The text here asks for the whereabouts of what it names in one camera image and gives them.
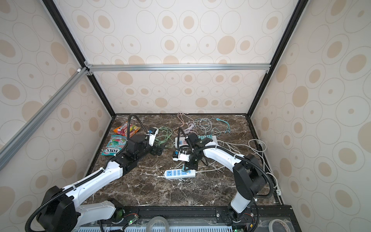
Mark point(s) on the green Fox's candy bag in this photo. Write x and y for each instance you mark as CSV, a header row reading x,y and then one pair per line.
x,y
115,144

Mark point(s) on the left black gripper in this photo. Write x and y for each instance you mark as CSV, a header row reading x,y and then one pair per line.
x,y
154,152

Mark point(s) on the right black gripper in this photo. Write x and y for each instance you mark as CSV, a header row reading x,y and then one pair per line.
x,y
188,166

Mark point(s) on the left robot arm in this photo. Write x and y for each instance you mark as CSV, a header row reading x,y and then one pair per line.
x,y
61,209

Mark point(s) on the orange candy bag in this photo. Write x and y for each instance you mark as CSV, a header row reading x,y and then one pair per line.
x,y
123,130

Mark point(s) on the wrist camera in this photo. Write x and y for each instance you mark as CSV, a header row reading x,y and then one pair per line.
x,y
152,133
180,156

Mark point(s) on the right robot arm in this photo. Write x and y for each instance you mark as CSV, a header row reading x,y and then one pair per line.
x,y
250,179

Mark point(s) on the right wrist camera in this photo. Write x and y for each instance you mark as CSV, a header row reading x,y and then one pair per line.
x,y
180,156

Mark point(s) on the short blue power strip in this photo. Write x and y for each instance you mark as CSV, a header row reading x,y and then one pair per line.
x,y
179,174

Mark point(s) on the tape roll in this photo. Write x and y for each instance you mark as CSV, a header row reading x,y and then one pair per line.
x,y
278,225

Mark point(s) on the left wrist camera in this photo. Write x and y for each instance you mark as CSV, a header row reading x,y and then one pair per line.
x,y
152,133

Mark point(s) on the silver aluminium rail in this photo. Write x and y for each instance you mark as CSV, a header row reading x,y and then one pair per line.
x,y
23,135
178,67

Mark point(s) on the silver aluminium rail left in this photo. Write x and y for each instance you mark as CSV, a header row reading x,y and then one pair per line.
x,y
23,135

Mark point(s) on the long multicolour power strip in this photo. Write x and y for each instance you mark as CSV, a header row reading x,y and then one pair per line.
x,y
181,141

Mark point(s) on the silver aluminium rail back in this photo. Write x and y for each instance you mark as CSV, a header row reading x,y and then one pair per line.
x,y
178,67

